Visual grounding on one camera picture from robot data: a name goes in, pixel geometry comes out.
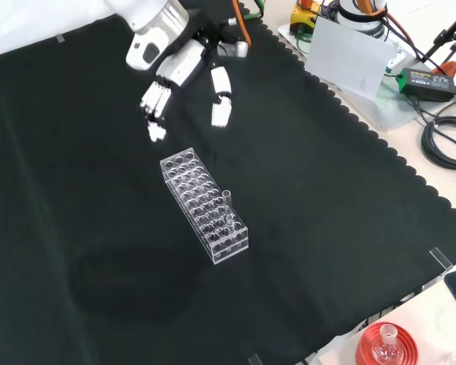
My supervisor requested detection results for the black tripod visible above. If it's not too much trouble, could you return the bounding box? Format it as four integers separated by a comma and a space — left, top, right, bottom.
421, 3, 456, 65

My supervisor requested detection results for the clear glass test tube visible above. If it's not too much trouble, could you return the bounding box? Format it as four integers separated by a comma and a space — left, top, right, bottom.
221, 189, 237, 233

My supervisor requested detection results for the red ring stand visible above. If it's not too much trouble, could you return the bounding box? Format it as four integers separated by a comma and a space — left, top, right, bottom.
355, 322, 419, 365

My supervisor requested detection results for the clear plastic test tube rack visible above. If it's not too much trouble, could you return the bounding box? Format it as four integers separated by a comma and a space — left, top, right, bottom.
159, 147, 249, 266

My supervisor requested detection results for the translucent base plate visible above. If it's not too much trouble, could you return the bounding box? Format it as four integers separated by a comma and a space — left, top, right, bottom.
277, 22, 426, 132

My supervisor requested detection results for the pale board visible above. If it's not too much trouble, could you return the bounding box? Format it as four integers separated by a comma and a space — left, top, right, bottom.
306, 17, 396, 102

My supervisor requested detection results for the black bench cloth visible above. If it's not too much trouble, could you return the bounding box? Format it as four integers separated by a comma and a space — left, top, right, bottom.
0, 2, 456, 365

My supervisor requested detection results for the black and green power adapter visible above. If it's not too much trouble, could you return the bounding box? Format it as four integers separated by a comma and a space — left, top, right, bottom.
397, 67, 456, 103

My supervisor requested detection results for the round-bottom glass flask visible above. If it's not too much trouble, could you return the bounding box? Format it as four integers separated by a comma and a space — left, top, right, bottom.
372, 325, 402, 364

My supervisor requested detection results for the orange cable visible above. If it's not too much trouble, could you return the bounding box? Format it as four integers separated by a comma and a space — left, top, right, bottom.
231, 0, 253, 47

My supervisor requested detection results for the coiled black cable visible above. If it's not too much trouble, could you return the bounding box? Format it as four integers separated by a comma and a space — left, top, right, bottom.
420, 116, 456, 170

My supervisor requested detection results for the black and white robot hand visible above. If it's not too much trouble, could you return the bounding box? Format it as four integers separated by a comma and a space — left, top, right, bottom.
138, 11, 252, 144

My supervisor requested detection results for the yellow stop button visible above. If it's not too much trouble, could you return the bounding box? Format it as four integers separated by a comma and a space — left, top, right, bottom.
290, 0, 323, 33

